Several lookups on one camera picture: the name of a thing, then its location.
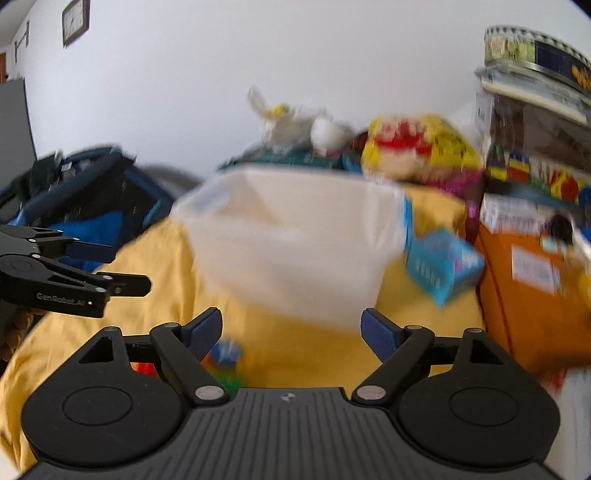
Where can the light blue card box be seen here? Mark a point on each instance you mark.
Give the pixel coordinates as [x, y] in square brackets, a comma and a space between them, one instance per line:
[444, 266]

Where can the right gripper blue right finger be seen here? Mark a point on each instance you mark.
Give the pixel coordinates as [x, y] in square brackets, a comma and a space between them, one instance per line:
[381, 335]

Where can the white small carton box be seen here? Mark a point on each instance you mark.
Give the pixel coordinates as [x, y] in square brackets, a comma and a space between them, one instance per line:
[503, 214]

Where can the wall clock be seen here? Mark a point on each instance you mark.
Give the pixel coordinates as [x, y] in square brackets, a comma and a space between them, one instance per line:
[75, 21]

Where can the blue hollow building block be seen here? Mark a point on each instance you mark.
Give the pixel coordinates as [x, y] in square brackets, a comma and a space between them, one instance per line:
[225, 354]

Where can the white ceramic bowl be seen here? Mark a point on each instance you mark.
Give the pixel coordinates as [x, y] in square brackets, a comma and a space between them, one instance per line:
[328, 136]

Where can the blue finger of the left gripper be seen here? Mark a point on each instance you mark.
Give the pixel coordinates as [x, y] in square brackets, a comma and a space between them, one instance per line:
[90, 252]
[126, 285]

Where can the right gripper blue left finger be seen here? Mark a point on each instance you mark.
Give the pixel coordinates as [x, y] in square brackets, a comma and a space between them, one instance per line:
[202, 332]

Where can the orange cardboard box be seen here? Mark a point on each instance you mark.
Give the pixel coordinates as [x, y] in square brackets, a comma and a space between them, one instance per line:
[544, 330]

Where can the clear plastic toy box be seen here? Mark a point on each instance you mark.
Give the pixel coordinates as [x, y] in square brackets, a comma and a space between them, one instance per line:
[529, 147]

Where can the red long building brick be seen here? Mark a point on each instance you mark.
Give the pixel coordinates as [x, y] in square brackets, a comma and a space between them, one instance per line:
[144, 368]

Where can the round cookie tin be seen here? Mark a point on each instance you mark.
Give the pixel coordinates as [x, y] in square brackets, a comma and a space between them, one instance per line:
[539, 52]

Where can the blue baby stroller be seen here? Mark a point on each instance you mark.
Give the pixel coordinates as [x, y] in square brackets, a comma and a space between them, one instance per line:
[97, 195]

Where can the yellow red snack bag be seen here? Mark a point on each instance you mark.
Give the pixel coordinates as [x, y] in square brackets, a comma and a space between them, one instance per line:
[420, 148]

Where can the white plastic bag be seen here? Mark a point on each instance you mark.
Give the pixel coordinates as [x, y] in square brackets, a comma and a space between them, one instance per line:
[285, 127]

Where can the stack of children books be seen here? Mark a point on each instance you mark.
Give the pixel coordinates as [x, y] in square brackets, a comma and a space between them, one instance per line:
[536, 89]

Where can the white plastic storage bin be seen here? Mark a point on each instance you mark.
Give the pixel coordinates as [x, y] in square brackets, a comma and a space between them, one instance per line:
[306, 243]

